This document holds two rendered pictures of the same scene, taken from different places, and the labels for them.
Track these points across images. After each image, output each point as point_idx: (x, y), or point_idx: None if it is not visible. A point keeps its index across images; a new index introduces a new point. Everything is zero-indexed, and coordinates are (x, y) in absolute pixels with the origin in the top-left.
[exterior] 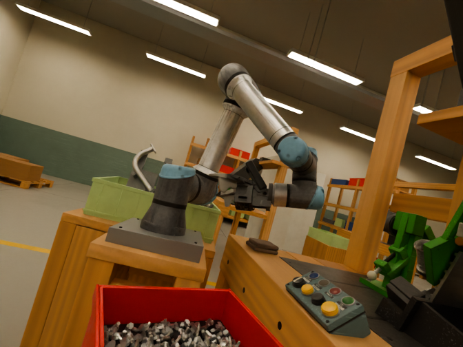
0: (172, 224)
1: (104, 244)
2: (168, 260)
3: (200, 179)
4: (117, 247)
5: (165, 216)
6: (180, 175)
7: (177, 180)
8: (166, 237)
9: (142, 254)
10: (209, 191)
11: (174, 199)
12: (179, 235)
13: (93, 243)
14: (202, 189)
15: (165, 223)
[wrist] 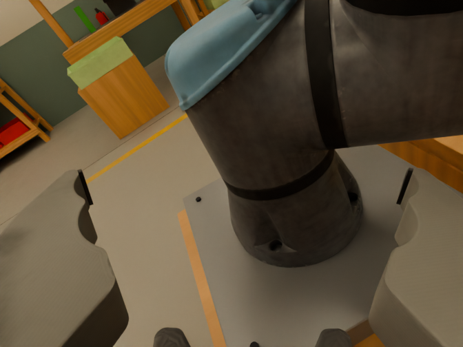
0: (247, 236)
1: (184, 223)
2: (209, 329)
3: (334, 40)
4: (187, 239)
5: (231, 208)
6: (179, 96)
7: (187, 113)
8: (224, 268)
9: (195, 277)
10: (451, 92)
11: (222, 173)
12: (284, 266)
13: (178, 217)
14: (357, 105)
15: (235, 226)
